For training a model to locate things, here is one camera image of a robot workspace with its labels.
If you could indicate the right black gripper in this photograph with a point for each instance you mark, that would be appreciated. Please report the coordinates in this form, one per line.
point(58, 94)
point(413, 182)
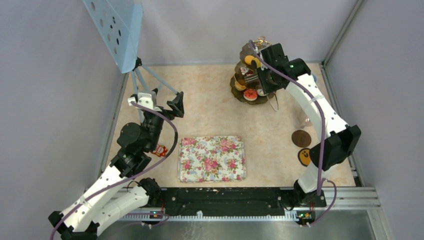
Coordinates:
point(266, 88)

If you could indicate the red donut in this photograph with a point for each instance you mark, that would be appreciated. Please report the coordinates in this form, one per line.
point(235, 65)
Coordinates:
point(250, 95)

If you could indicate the dark brown round coaster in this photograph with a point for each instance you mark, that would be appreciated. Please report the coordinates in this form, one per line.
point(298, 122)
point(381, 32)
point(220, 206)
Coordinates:
point(301, 138)

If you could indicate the orange macaron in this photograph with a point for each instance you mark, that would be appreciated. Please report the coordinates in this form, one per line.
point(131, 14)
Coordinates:
point(249, 59)
point(255, 63)

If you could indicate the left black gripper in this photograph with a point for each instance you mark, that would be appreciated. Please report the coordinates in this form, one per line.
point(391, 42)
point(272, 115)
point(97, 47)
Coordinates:
point(177, 105)

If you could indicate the red owl toy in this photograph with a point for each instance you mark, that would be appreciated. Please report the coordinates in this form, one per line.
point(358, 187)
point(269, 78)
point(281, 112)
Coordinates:
point(160, 151)

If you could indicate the blue perforated board stand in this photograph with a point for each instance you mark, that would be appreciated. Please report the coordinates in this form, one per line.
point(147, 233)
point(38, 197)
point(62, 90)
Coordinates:
point(119, 23)

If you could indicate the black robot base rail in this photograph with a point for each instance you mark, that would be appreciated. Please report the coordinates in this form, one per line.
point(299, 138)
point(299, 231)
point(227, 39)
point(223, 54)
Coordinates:
point(236, 201)

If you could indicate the floral serving tray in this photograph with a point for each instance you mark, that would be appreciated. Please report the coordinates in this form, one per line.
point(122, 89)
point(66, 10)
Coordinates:
point(211, 159)

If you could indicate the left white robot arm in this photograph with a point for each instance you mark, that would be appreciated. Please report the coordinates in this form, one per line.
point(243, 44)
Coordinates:
point(95, 210)

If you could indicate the orange bun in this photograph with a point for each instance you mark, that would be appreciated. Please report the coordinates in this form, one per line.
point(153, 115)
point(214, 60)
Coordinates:
point(239, 87)

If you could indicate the pink mug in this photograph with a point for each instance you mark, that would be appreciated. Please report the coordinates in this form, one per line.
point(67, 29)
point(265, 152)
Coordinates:
point(303, 120)

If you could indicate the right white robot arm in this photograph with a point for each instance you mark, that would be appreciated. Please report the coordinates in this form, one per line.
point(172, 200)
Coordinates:
point(337, 139)

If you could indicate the white striped donut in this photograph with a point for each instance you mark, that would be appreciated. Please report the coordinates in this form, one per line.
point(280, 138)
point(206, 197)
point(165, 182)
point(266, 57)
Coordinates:
point(260, 92)

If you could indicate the metal tongs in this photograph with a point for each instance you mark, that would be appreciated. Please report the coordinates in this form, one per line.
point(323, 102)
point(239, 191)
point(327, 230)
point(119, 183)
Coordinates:
point(275, 107)

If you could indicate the chocolate cake slice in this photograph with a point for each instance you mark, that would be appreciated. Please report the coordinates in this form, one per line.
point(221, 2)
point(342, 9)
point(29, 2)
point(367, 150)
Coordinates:
point(244, 71)

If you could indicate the three-tier dark cake stand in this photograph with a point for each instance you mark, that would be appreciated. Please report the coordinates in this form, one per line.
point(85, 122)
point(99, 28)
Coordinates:
point(237, 76)

